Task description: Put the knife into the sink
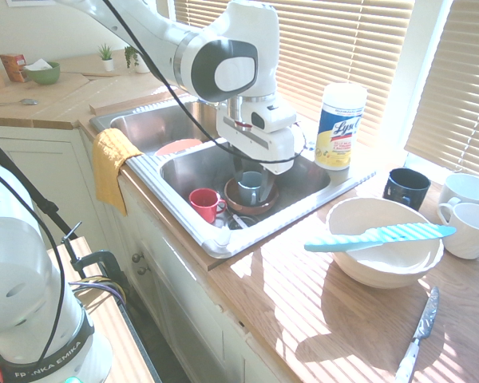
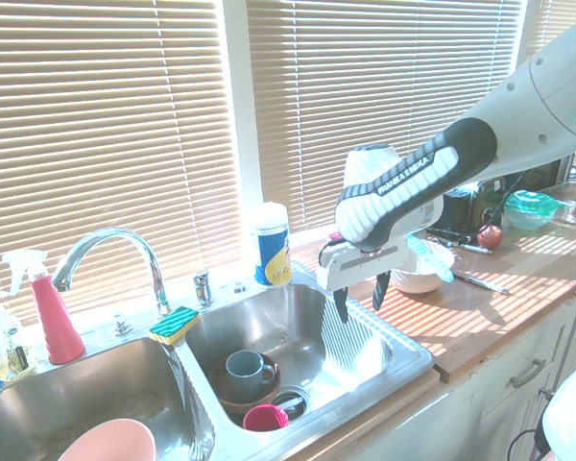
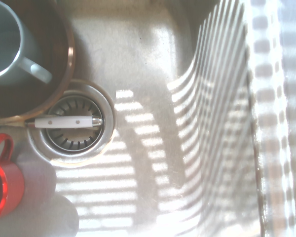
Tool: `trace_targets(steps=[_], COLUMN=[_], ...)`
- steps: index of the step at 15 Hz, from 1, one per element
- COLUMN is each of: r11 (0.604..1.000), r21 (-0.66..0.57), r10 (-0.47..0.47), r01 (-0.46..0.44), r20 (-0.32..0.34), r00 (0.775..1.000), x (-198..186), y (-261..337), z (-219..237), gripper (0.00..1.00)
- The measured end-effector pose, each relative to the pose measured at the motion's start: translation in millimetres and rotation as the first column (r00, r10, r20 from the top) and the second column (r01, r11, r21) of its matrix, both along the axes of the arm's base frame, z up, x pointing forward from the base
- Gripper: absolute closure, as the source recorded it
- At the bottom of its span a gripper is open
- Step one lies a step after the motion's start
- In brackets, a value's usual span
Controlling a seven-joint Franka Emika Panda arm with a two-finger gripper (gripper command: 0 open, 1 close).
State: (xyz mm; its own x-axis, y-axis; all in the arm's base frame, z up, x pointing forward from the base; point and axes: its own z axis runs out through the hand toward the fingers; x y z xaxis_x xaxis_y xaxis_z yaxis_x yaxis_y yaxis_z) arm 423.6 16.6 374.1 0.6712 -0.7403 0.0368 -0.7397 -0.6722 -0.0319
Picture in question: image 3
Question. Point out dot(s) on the stainless steel double sink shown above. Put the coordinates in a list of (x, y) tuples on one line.
[(148, 61)]

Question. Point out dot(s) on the red mug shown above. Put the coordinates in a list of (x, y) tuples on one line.
[(11, 182)]

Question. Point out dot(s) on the metal sink drain strainer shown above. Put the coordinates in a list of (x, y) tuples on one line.
[(106, 108)]

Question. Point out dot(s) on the brown ceramic bowl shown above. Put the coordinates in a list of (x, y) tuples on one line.
[(54, 37)]

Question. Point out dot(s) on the grey ceramic mug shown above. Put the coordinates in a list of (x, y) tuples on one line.
[(7, 44)]

